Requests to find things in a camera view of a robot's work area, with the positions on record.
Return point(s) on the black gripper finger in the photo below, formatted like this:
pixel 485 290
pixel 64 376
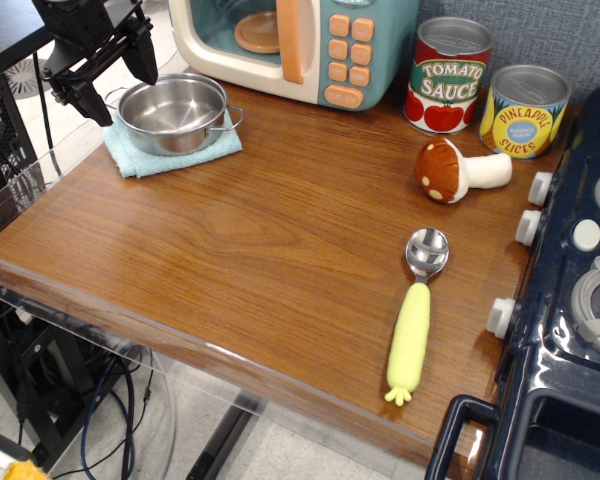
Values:
pixel 137 50
pixel 82 95

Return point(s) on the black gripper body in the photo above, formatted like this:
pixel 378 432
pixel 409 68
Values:
pixel 86 37

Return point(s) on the spoon with yellow-green handle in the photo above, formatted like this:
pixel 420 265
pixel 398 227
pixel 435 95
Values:
pixel 427 252

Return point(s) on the small steel pot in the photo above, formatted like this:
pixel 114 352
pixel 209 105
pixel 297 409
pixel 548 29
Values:
pixel 180 114

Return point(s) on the light blue cloth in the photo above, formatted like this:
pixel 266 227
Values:
pixel 133 162

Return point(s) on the black computer tower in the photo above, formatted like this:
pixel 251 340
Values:
pixel 16 151

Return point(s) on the toy microwave oven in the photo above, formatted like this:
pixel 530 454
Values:
pixel 338 54

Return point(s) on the tomato sauce can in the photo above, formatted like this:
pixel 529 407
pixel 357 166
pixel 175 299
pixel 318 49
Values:
pixel 449 64

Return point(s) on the plush brown mushroom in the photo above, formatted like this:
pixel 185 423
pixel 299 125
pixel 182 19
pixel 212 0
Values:
pixel 446 175

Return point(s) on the black table leg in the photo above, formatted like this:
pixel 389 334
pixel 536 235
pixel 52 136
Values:
pixel 225 437

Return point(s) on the pineapple slices can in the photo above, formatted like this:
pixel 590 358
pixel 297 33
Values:
pixel 524 109

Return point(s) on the dark blue toy stove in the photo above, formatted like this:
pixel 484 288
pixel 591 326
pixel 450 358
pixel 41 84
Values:
pixel 545 420

